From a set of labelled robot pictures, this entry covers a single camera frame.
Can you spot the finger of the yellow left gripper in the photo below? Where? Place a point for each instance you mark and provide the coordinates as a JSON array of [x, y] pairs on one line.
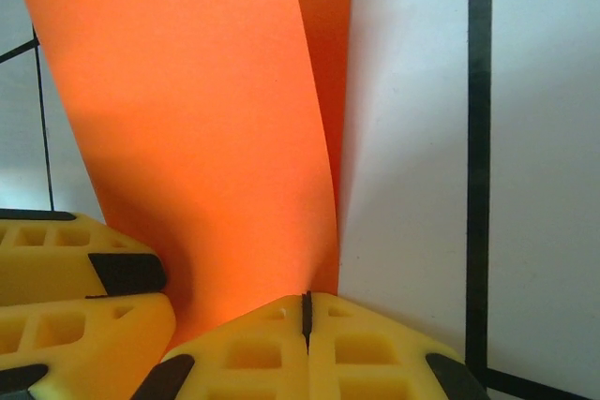
[[56, 255], [94, 339]]

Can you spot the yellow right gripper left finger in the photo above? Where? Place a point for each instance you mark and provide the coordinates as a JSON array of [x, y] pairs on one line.
[[253, 358]]

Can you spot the orange paper sheet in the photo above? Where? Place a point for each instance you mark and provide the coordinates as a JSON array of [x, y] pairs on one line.
[[187, 114]]

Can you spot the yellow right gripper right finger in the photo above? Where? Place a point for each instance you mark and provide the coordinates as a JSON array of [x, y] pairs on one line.
[[365, 362]]

